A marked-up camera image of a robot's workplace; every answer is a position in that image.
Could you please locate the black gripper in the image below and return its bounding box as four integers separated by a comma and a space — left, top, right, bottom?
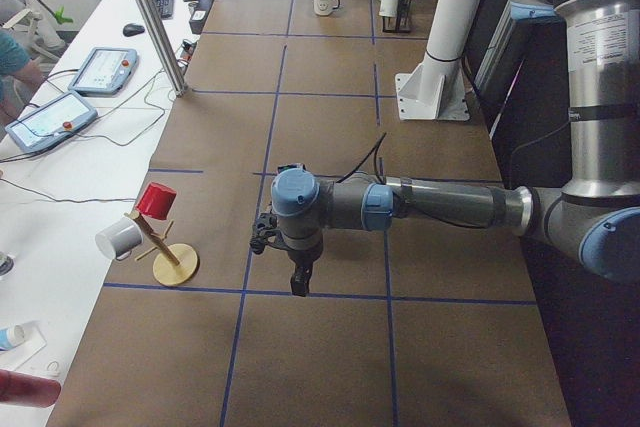
283, 236, 323, 296

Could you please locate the white mug black handle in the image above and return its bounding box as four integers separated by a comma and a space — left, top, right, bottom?
313, 0, 341, 17

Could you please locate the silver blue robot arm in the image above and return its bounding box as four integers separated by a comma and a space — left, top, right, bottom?
250, 0, 639, 296

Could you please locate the red cup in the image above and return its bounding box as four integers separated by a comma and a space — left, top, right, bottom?
135, 182, 177, 220

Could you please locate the white cup on stand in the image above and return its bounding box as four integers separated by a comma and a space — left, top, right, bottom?
95, 217, 143, 260

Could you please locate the black cup rack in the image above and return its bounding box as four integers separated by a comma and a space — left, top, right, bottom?
381, 0, 413, 33

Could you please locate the wooden mug tree stand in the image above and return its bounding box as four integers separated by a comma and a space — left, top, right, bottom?
126, 209, 199, 287

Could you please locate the far teach pendant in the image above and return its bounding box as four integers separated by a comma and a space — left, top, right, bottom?
68, 47, 138, 97

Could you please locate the teach pendant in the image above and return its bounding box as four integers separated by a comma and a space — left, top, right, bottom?
68, 47, 138, 97
5, 92, 98, 153

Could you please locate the near teach pendant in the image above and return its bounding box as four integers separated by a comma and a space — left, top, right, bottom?
5, 92, 98, 153

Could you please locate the white blue tube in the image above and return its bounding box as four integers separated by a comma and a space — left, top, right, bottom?
0, 325, 26, 352

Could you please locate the black computer mouse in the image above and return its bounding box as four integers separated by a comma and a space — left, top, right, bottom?
122, 23, 146, 37

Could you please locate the red bottle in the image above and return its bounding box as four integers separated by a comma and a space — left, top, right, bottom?
1, 370, 61, 408

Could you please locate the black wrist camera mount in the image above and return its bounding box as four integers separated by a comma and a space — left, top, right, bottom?
249, 212, 287, 255

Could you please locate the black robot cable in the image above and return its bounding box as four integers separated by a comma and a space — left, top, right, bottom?
335, 132, 387, 184

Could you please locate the white camera pole with base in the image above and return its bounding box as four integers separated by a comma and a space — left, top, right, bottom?
395, 0, 480, 121

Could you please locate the aluminium frame post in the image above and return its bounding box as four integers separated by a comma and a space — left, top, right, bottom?
135, 0, 187, 97

